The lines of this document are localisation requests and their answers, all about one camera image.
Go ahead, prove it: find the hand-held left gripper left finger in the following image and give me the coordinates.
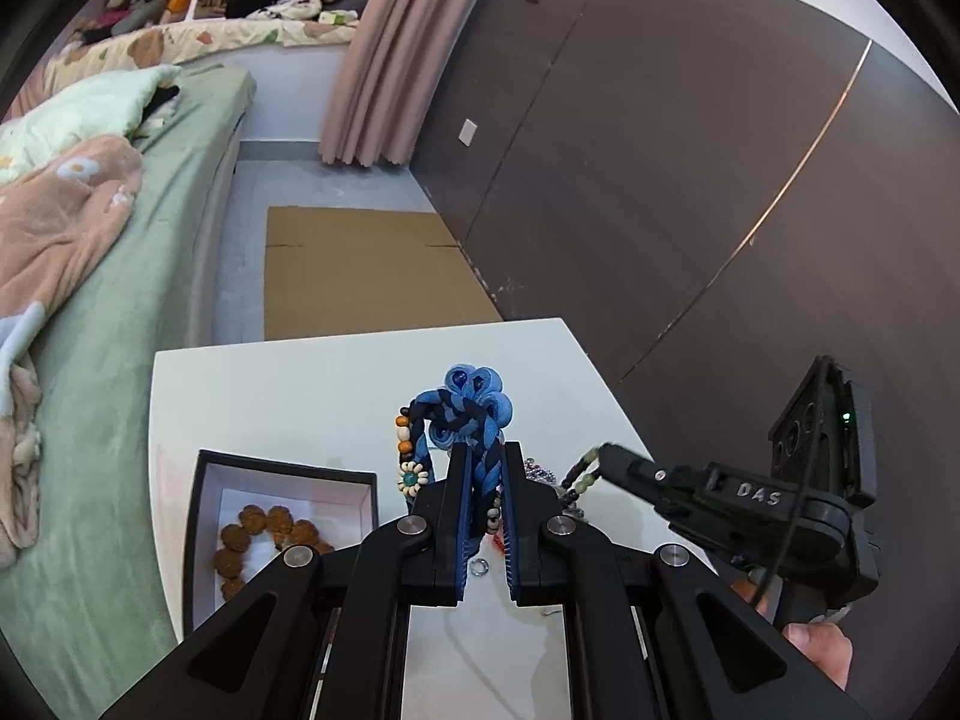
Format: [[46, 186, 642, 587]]
[[97, 444, 475, 720]]

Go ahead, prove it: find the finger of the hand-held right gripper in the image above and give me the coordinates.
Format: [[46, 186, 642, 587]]
[[598, 444, 680, 515]]

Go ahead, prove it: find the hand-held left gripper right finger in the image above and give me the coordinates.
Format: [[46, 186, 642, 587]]
[[501, 442, 875, 720]]

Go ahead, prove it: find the green stone bead bracelet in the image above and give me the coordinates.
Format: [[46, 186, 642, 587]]
[[559, 446, 601, 503]]

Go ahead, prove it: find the wooden bead flower bracelet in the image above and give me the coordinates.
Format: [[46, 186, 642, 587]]
[[394, 405, 502, 537]]

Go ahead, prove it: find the blue braided knot bracelet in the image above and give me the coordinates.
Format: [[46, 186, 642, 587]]
[[410, 364, 513, 563]]

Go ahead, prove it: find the black box with white lining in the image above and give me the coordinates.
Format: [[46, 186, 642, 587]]
[[182, 450, 377, 635]]

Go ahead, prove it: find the person's right hand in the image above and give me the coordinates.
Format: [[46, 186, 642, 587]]
[[731, 577, 854, 691]]

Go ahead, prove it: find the white low table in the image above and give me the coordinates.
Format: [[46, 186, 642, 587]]
[[148, 317, 740, 720]]

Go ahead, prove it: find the cardboard sheet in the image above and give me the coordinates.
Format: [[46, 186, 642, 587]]
[[262, 206, 503, 342]]

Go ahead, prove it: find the bed with green sheet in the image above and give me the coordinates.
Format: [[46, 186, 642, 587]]
[[0, 64, 260, 720]]

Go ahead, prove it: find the pink curtain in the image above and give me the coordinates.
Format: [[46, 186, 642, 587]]
[[319, 0, 500, 168]]

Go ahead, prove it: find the pink printed fleece blanket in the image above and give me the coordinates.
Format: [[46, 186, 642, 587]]
[[0, 133, 145, 569]]

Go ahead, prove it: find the white spotted cloth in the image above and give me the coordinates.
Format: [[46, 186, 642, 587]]
[[247, 0, 323, 22]]

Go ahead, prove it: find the floral window seat cushion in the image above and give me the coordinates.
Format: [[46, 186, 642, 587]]
[[41, 15, 361, 91]]

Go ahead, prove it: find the light green quilt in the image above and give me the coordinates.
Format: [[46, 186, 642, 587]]
[[0, 64, 181, 185]]

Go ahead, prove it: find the grey bolster pillow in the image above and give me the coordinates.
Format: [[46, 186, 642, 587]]
[[112, 0, 166, 37]]

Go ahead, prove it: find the silver purple bead bracelet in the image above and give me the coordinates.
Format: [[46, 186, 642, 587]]
[[525, 457, 586, 518]]

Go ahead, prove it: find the brown walnut bead bracelet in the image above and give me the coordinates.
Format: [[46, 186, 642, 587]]
[[212, 504, 336, 601]]

